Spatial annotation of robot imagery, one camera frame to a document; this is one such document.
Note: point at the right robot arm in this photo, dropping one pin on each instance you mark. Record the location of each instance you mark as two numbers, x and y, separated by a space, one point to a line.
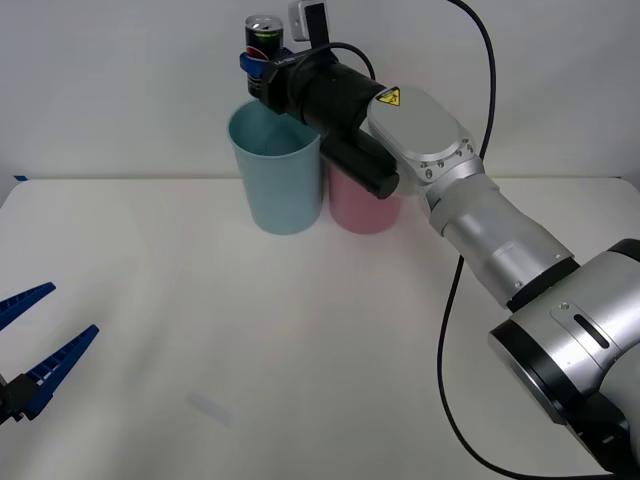
420 125

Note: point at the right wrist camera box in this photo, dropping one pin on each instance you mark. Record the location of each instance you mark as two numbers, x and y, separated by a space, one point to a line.
300 20

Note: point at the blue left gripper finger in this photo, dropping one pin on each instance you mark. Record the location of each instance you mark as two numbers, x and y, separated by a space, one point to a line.
22 302
60 365

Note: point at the black drink can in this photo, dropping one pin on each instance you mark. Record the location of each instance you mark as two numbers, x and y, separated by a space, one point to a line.
262 42

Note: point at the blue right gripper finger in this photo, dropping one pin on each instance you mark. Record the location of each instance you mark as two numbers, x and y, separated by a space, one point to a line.
287 51
252 64

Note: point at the pink plastic bin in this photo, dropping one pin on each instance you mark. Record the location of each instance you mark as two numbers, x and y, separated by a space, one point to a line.
360 210

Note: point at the pale blue plastic bin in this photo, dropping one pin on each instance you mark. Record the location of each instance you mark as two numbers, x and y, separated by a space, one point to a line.
280 195

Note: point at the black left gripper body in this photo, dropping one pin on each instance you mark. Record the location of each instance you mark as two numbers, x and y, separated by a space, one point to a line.
3 400

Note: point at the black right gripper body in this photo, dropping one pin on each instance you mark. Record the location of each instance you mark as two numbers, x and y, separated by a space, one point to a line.
280 90

